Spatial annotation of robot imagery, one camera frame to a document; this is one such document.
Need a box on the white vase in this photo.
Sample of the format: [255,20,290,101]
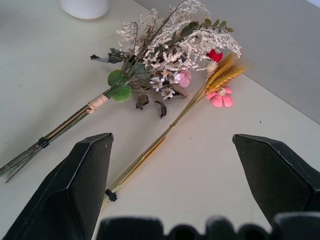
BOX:
[58,0,110,20]

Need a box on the white flower bouquet with leaves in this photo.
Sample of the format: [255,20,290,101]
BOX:
[0,0,243,184]

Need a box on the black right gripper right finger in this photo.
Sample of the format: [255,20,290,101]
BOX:
[232,133,320,229]

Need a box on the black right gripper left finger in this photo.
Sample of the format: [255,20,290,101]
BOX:
[2,132,114,240]

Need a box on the wheat and pink flower bundle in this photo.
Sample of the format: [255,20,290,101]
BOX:
[100,49,247,211]

